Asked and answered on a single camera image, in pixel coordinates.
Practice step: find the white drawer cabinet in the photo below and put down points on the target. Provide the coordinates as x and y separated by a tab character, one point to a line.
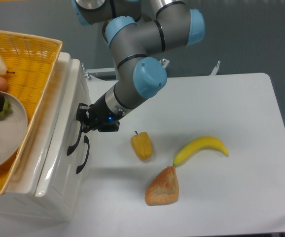
20	196

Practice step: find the white top drawer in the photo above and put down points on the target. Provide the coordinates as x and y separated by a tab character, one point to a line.
58	179

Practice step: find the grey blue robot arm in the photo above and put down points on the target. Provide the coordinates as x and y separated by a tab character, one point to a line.
133	41

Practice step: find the yellow woven basket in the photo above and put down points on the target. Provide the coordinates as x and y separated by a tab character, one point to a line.
33	59

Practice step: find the yellow bell pepper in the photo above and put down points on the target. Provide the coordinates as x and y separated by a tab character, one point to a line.
141	145

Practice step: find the grey plate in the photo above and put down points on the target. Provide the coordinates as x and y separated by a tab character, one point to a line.
13	128

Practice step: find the black lower drawer handle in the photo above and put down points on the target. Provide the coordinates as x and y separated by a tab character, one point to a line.
85	154

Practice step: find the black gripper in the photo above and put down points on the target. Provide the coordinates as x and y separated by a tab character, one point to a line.
97	116

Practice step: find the metal table bracket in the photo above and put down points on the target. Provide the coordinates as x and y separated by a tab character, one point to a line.
164	63

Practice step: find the yellow banana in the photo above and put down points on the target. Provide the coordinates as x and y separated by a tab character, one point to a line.
196	145

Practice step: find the golden pastry croissant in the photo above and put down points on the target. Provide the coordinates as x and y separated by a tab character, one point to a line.
164	188

